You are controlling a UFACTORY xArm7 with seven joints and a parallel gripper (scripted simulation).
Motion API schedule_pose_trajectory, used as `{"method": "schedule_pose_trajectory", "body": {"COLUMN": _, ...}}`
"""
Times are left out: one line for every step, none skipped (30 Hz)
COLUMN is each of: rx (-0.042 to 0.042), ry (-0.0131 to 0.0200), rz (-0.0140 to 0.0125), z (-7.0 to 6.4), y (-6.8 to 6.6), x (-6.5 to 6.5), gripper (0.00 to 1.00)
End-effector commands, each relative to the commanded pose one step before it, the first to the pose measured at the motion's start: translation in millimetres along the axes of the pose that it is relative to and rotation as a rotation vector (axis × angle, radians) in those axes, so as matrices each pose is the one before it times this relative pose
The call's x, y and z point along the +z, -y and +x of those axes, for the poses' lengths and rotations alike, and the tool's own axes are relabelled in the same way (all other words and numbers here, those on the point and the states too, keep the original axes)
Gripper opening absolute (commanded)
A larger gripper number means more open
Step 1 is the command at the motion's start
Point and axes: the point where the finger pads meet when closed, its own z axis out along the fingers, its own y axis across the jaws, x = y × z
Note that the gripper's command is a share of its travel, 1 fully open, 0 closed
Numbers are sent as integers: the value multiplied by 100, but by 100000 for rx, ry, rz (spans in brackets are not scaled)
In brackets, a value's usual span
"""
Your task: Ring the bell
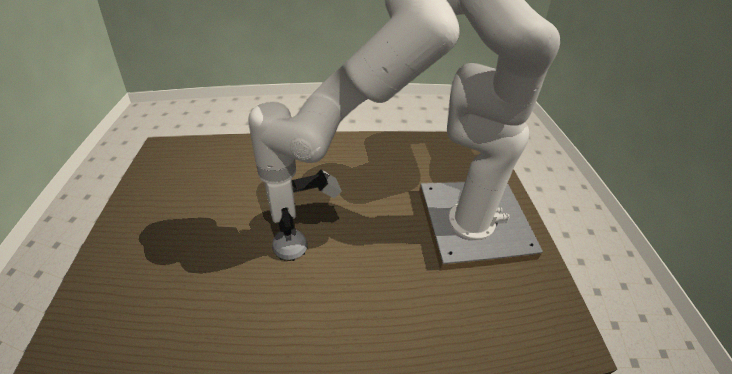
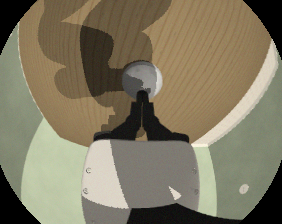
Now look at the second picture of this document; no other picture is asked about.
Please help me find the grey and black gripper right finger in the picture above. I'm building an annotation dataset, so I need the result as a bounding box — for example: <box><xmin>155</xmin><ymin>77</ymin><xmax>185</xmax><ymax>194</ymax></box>
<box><xmin>142</xmin><ymin>94</ymin><xmax>189</xmax><ymax>143</ymax></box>

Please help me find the silver dome bell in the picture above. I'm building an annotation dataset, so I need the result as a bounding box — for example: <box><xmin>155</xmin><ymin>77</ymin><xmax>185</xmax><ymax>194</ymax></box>
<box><xmin>122</xmin><ymin>61</ymin><xmax>162</xmax><ymax>102</ymax></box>

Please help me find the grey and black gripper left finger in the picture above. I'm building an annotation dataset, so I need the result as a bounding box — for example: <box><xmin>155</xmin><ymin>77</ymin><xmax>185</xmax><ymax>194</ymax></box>
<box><xmin>93</xmin><ymin>93</ymin><xmax>142</xmax><ymax>141</ymax></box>

